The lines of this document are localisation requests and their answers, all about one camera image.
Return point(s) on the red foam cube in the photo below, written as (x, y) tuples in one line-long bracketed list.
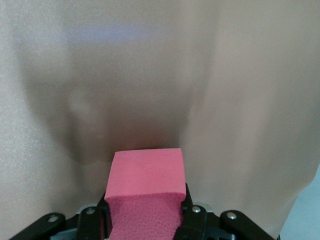
[(145, 175)]

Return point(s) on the brown table cover sheet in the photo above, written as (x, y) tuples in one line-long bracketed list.
[(160, 75)]

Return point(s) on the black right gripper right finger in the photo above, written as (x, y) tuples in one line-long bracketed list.
[(192, 222)]

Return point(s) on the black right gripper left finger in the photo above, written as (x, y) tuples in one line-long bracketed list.
[(92, 225)]

